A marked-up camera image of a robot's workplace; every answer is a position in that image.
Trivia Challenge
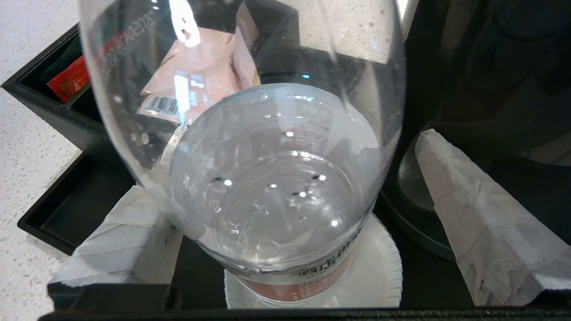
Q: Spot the black compartment organizer box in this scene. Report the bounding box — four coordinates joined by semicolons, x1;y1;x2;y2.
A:
0;0;304;154

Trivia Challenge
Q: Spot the black rectangular serving tray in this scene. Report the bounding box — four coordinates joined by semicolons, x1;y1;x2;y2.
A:
18;147;571;313

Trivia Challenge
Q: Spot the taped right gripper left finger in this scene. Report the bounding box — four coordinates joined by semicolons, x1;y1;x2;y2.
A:
48;185;184;288

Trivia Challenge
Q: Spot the black electric kettle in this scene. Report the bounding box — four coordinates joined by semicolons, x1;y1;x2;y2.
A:
379;0;571;263

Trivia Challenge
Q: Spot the red sachet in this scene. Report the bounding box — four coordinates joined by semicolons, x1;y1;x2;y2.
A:
47;54;92;104

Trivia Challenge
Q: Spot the clear water bottle red cap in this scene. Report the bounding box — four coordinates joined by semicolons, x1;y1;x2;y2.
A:
78;0;407;309

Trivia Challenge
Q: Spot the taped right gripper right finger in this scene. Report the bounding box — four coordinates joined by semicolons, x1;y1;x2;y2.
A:
415;129;571;307

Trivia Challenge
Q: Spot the pink tea bag packet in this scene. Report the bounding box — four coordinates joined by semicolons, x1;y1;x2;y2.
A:
137;27;261;125

